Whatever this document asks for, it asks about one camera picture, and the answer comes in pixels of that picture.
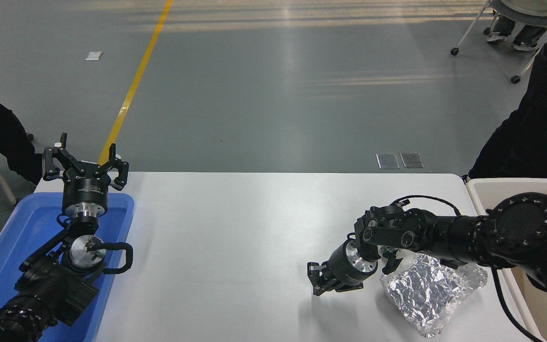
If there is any blue plastic tray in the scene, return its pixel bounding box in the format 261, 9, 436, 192
0, 191, 135, 342

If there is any large pale bin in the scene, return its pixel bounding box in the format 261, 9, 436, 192
466, 178, 547, 342

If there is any grey wheeled chair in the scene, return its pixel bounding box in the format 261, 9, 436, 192
450, 0, 547, 84

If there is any standing person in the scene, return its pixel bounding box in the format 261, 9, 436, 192
468, 0, 547, 180

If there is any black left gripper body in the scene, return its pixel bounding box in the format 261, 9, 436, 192
62, 163, 112, 209

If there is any metal floor plate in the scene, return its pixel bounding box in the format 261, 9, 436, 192
400, 152, 424, 169
377, 153, 400, 170

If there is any silver foil plate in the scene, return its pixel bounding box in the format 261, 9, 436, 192
379, 252, 489, 338

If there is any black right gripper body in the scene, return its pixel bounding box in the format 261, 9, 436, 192
326, 243, 367, 291

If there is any person on wheeled chair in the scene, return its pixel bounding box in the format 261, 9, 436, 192
486, 0, 547, 52

